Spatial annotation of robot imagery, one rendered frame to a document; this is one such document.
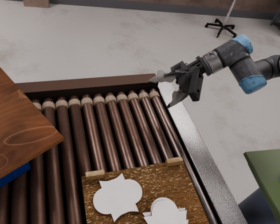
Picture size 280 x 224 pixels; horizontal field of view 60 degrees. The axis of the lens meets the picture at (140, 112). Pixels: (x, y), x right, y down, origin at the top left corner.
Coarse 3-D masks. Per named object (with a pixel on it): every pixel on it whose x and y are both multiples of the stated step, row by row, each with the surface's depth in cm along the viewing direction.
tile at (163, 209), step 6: (156, 204) 69; (162, 204) 69; (168, 204) 70; (174, 204) 70; (156, 210) 68; (162, 210) 68; (168, 210) 69; (174, 210) 69; (186, 210) 69; (150, 216) 67; (156, 216) 67; (162, 216) 67; (168, 216) 67; (174, 216) 68; (180, 216) 68; (150, 222) 66; (156, 222) 66; (162, 222) 66; (168, 222) 66; (174, 222) 67; (180, 222) 67; (186, 222) 67
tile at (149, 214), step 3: (159, 198) 72; (162, 198) 72; (165, 198) 72; (156, 201) 71; (171, 201) 71; (153, 204) 70; (150, 210) 69; (180, 210) 70; (183, 210) 70; (144, 213) 68; (147, 213) 68; (150, 213) 68; (144, 216) 68
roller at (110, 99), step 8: (104, 96) 104; (112, 96) 102; (112, 104) 99; (112, 112) 97; (112, 120) 95; (120, 120) 95; (120, 128) 92; (120, 136) 90; (120, 144) 88; (128, 144) 89; (120, 152) 87; (128, 152) 86; (128, 160) 83
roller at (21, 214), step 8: (24, 176) 75; (16, 184) 72; (24, 184) 73; (16, 192) 71; (24, 192) 72; (16, 200) 69; (24, 200) 70; (16, 208) 68; (24, 208) 69; (16, 216) 66; (24, 216) 68
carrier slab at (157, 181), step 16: (112, 176) 77; (128, 176) 78; (144, 176) 79; (160, 176) 80; (176, 176) 81; (144, 192) 75; (160, 192) 76; (176, 192) 77; (192, 192) 78; (144, 208) 72; (192, 208) 74
